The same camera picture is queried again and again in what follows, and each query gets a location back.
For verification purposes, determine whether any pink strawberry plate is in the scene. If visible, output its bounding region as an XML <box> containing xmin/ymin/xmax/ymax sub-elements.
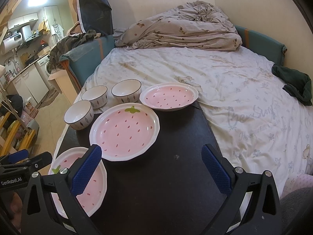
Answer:
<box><xmin>139</xmin><ymin>82</ymin><xmax>198</xmax><ymax>111</ymax></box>
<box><xmin>48</xmin><ymin>147</ymin><xmax>107</xmax><ymax>217</ymax></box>
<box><xmin>89</xmin><ymin>103</ymin><xmax>160</xmax><ymax>161</ymax></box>

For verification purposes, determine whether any white bowl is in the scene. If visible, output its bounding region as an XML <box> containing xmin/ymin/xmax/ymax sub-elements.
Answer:
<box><xmin>81</xmin><ymin>85</ymin><xmax>108</xmax><ymax>109</ymax></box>
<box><xmin>112</xmin><ymin>79</ymin><xmax>142</xmax><ymax>103</ymax></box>
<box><xmin>64</xmin><ymin>100</ymin><xmax>94</xmax><ymax>130</ymax></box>

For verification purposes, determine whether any white kitchen cabinet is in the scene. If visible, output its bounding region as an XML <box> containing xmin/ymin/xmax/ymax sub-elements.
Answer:
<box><xmin>4</xmin><ymin>58</ymin><xmax>49</xmax><ymax>107</ymax></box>

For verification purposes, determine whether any wooden bedside cabinet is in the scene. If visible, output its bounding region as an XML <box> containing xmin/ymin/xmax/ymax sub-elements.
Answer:
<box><xmin>48</xmin><ymin>70</ymin><xmax>80</xmax><ymax>105</ymax></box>

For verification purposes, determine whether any black tray board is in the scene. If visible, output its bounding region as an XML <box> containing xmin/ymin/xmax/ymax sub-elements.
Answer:
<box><xmin>55</xmin><ymin>101</ymin><xmax>245</xmax><ymax>235</ymax></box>

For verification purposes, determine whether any white floral bed sheet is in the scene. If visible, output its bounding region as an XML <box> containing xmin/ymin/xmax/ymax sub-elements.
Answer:
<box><xmin>52</xmin><ymin>44</ymin><xmax>313</xmax><ymax>201</ymax></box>

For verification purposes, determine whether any washing machine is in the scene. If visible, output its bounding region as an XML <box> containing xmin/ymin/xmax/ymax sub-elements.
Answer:
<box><xmin>35</xmin><ymin>55</ymin><xmax>53</xmax><ymax>90</ymax></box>

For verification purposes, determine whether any water heater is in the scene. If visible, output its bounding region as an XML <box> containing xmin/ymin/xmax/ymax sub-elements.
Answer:
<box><xmin>1</xmin><ymin>32</ymin><xmax>23</xmax><ymax>55</ymax></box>

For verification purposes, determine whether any camouflage jacket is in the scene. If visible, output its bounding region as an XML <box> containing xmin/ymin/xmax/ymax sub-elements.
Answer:
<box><xmin>48</xmin><ymin>30</ymin><xmax>101</xmax><ymax>73</ymax></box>

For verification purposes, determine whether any dark green cloth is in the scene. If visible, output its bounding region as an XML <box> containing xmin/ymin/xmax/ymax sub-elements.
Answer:
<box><xmin>272</xmin><ymin>64</ymin><xmax>312</xmax><ymax>106</ymax></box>

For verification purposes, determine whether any beige patterned duvet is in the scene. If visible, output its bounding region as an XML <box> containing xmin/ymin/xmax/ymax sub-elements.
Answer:
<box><xmin>115</xmin><ymin>1</ymin><xmax>242</xmax><ymax>51</ymax></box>

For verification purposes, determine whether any teal bed frame padding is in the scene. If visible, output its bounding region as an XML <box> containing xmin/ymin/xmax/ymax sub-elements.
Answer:
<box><xmin>59</xmin><ymin>25</ymin><xmax>287</xmax><ymax>93</ymax></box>

